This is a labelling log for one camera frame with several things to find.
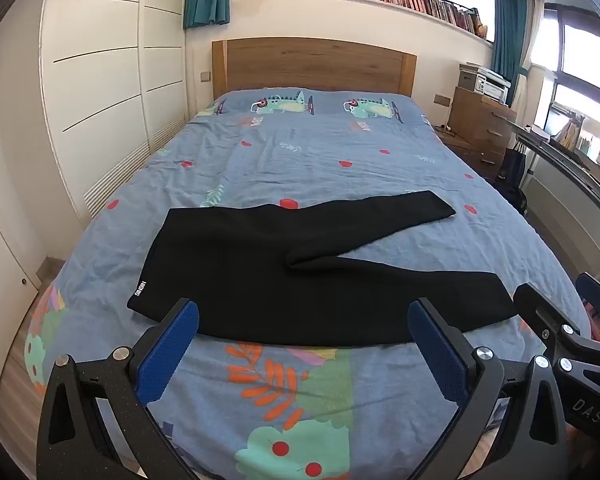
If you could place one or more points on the white wardrobe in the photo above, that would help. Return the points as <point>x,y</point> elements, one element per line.
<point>95,90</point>

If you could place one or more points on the blue printed bed sheet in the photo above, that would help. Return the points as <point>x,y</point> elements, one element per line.
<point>300,160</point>

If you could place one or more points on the desk with dark edge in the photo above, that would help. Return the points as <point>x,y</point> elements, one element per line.
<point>575,160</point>

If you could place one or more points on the black pants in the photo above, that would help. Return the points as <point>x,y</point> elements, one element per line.
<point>280,270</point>

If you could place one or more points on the desk with clutter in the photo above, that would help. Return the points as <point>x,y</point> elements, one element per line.
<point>560,210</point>

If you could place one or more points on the wooden headboard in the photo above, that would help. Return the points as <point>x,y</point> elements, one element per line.
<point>310,65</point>

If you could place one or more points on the grey wall socket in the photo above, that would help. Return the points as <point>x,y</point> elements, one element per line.
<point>442,100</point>

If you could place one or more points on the white printer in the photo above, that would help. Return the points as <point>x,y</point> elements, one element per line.
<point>485,82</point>

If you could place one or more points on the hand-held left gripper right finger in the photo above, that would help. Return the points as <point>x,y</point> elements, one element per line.
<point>437,350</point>

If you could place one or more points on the wooden dresser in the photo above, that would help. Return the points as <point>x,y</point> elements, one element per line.
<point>480,125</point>

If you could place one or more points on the black bag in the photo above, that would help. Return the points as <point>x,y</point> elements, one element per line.
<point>512,175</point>

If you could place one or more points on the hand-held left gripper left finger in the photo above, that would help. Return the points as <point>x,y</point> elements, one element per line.
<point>170,350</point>

